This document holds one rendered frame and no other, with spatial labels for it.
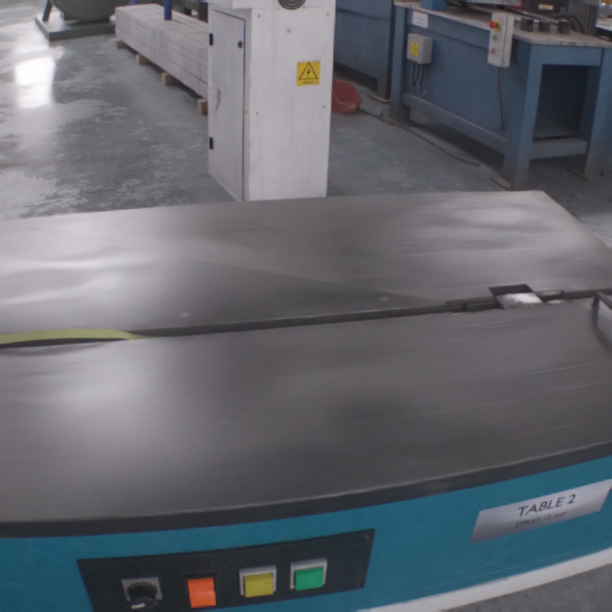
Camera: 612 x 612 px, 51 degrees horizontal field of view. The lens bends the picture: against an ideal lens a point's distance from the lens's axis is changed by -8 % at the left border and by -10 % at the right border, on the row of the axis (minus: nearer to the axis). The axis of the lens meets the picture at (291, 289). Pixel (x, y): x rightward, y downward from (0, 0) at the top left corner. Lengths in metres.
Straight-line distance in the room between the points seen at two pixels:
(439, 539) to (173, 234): 0.52
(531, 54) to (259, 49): 1.24
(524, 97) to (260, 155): 1.24
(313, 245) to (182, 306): 0.21
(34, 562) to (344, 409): 0.30
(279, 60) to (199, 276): 1.85
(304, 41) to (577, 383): 2.10
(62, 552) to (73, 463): 0.08
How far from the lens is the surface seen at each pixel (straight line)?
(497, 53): 3.19
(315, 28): 2.65
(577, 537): 0.76
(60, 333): 0.72
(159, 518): 0.54
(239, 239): 0.90
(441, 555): 0.67
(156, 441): 0.59
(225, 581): 0.61
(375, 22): 4.60
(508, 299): 0.82
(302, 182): 2.80
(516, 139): 3.25
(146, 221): 0.96
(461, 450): 0.60
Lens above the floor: 1.13
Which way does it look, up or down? 30 degrees down
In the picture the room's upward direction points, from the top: 2 degrees clockwise
